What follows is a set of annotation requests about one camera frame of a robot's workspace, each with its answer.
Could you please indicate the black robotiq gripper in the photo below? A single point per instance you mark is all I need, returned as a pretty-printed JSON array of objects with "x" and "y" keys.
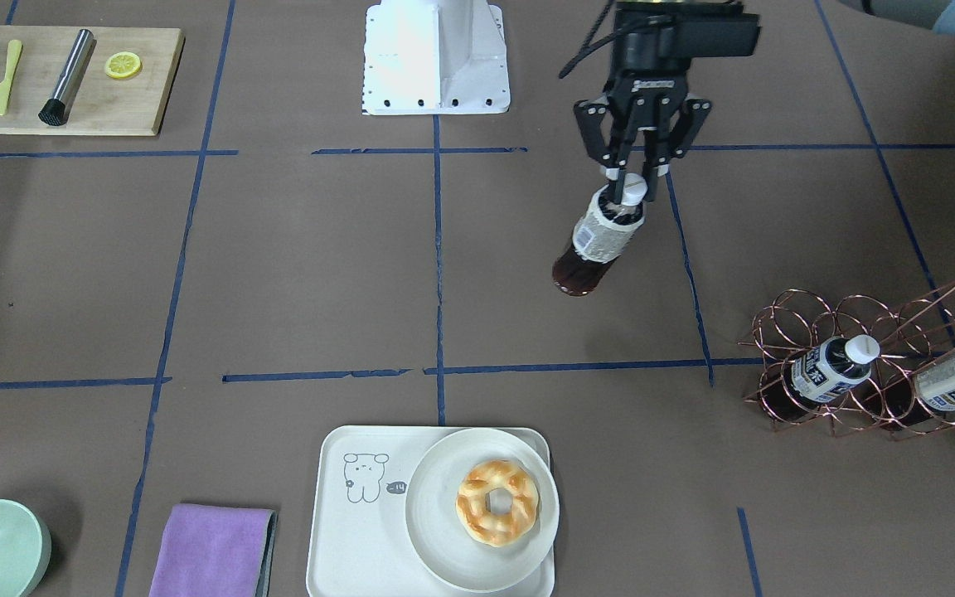
[{"x": 642, "y": 89}]

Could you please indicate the lemon slice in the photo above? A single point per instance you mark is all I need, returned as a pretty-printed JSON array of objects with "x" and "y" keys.
[{"x": 123, "y": 65}]

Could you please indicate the copper wire bottle rack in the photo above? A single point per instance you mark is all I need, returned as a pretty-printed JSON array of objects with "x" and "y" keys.
[{"x": 913, "y": 337}]

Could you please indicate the steel muddler black tip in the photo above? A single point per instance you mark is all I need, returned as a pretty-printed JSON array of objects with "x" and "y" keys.
[{"x": 56, "y": 110}]

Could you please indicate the glazed twisted donut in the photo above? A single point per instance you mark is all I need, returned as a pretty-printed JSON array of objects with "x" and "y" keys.
[{"x": 474, "y": 503}]

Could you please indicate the cream tray with bear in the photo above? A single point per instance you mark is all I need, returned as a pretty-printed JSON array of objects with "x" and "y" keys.
[{"x": 359, "y": 542}]

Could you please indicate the cream round plate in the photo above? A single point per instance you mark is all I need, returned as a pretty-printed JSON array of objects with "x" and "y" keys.
[{"x": 437, "y": 535}]

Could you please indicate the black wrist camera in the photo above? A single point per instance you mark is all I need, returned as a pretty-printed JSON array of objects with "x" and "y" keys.
[{"x": 687, "y": 29}]

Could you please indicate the yellow plastic knife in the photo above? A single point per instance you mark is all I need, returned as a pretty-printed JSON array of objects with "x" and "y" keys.
[{"x": 12, "y": 58}]

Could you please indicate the purple folded cloth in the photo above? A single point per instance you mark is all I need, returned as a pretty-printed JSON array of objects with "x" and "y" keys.
[{"x": 215, "y": 551}]

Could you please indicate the wooden cutting board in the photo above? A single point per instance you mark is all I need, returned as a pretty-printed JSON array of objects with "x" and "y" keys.
[{"x": 103, "y": 106}]

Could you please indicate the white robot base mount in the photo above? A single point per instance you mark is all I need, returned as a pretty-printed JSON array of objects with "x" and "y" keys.
[{"x": 435, "y": 57}]

